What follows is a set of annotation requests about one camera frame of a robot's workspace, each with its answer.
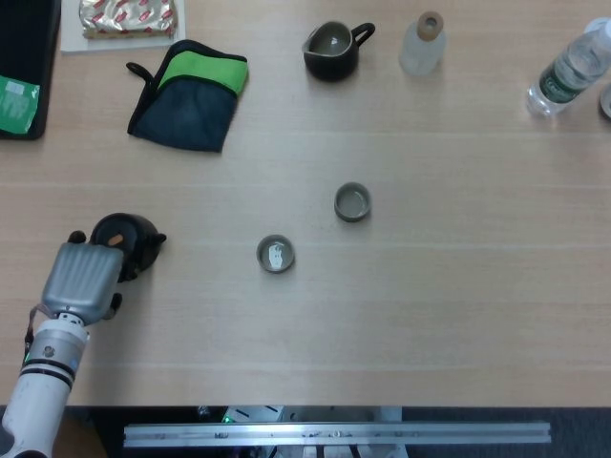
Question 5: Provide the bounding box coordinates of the green tea sachet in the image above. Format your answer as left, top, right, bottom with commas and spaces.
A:
0, 74, 41, 135

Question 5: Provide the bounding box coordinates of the black teapot with loop handle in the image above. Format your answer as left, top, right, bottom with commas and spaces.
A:
89, 212, 168, 283

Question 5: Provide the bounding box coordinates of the green and grey cloth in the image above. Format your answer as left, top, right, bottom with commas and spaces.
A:
125, 39, 250, 155

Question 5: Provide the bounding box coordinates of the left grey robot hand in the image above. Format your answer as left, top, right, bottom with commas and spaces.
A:
39, 230, 126, 329

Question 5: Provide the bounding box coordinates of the frosted glass bottle wooden cap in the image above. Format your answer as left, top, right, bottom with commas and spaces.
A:
398, 10, 449, 76

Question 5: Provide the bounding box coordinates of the white paper sheet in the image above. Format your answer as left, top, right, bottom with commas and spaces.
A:
60, 0, 187, 53

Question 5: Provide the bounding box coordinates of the black plastic tray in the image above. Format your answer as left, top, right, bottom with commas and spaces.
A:
0, 0, 63, 141

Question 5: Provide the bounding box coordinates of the aluminium rail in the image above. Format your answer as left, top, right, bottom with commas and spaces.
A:
122, 420, 553, 448

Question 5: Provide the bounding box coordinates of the silver foil tea package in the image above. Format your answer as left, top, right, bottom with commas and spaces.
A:
78, 0, 179, 41

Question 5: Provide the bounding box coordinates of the dark teacup grey inside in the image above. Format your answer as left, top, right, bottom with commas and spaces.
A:
333, 181, 373, 223
255, 234, 296, 275

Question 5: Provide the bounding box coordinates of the clear plastic water bottle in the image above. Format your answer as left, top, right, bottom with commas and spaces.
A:
526, 17, 611, 117

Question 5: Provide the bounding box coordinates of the black ceramic pitcher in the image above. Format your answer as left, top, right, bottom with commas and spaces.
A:
302, 20, 376, 82

